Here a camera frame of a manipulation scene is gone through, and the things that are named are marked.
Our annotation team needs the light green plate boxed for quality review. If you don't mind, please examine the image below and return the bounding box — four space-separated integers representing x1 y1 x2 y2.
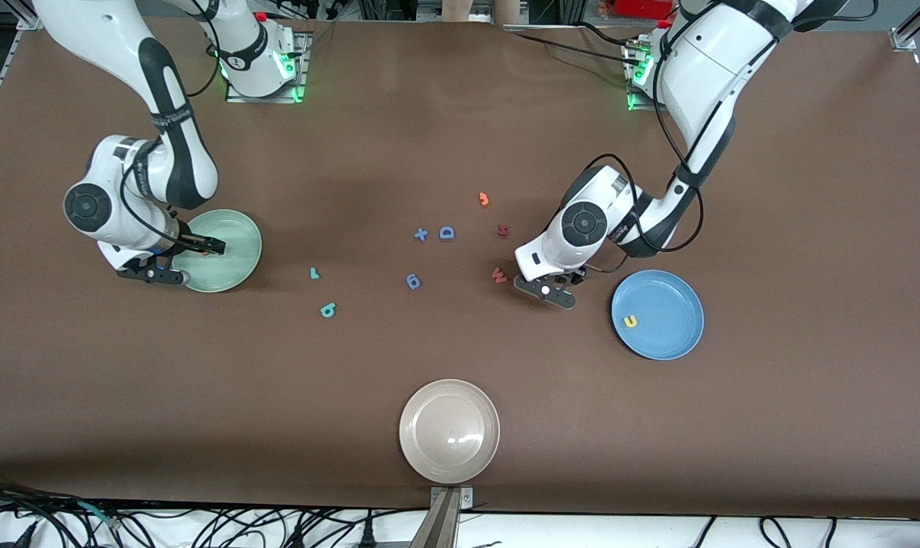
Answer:
170 209 263 294

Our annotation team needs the teal cable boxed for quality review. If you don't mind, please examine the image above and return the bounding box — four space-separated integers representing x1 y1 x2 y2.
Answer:
75 500 122 530

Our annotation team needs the thin black table cable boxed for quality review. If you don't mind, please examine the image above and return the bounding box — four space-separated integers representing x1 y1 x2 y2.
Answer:
514 32 643 69
578 21 645 48

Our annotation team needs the brown table cover sheet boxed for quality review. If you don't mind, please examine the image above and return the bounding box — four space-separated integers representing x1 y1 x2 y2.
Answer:
0 15 920 520

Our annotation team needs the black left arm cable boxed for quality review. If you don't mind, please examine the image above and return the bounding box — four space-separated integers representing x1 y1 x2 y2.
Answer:
557 30 705 272

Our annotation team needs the red box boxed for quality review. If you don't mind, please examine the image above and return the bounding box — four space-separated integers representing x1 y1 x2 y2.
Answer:
614 0 677 21

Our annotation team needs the thick black cable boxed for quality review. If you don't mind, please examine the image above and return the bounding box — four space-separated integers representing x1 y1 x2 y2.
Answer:
0 478 126 534

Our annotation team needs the aluminium frame bar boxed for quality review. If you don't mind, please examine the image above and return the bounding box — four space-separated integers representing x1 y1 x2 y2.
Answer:
0 0 46 149
890 0 920 53

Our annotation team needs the beige plate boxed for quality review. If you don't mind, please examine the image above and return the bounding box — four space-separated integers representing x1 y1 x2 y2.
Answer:
398 378 501 486

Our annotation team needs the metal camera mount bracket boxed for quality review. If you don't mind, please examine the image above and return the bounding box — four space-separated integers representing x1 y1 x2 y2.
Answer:
410 485 476 548

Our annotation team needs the blue plate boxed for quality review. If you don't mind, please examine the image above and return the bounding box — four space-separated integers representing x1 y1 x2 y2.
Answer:
610 269 705 362

